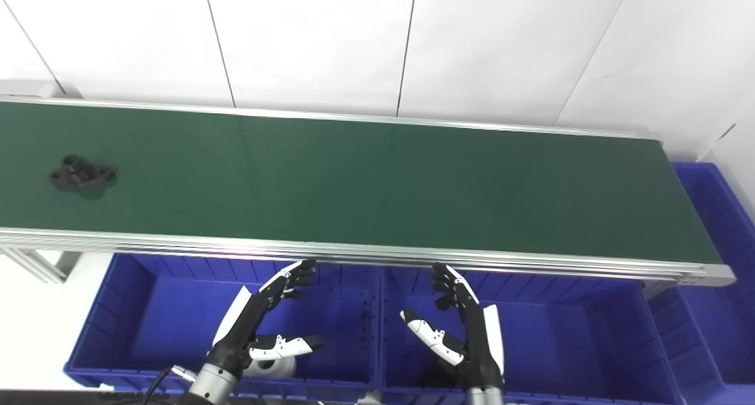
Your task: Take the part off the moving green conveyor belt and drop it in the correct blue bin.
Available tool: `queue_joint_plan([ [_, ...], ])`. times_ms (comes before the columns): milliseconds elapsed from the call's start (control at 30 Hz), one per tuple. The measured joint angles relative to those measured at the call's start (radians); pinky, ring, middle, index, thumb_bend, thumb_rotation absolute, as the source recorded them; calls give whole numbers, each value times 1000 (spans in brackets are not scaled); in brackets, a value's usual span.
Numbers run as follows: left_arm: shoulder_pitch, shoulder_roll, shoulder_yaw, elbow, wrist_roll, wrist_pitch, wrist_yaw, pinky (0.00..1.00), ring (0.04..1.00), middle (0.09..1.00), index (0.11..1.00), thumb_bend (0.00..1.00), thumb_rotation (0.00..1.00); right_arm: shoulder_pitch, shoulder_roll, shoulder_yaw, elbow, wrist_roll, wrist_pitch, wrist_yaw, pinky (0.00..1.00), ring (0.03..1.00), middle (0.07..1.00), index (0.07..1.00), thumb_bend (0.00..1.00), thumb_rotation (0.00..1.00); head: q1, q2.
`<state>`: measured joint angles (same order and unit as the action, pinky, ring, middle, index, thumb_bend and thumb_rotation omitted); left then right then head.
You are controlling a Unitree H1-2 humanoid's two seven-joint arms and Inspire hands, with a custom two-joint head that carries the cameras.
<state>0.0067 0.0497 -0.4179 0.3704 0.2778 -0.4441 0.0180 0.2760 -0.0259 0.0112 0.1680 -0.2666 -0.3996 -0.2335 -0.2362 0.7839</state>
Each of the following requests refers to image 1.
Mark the black flanged machine part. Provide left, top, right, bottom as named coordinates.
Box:
left=48, top=154, right=117, bottom=193

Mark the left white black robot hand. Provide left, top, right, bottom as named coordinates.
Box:
left=205, top=259, right=326, bottom=377

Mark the white plastic part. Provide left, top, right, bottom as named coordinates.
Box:
left=244, top=357, right=297, bottom=380

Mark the grey conveyor end housing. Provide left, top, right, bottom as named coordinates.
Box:
left=0, top=80, right=67, bottom=100

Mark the blue plastic bin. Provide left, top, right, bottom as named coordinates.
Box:
left=64, top=253, right=381, bottom=403
left=646, top=162, right=755, bottom=405
left=377, top=266, right=688, bottom=405

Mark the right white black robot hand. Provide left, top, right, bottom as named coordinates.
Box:
left=399, top=262, right=506, bottom=390

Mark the green conveyor belt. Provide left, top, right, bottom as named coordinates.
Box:
left=0, top=101, right=723, bottom=264
left=0, top=94, right=737, bottom=288

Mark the aluminium conveyor leg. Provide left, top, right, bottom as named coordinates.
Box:
left=0, top=247, right=81, bottom=285

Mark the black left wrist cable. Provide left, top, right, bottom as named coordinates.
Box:
left=140, top=365, right=196, bottom=405

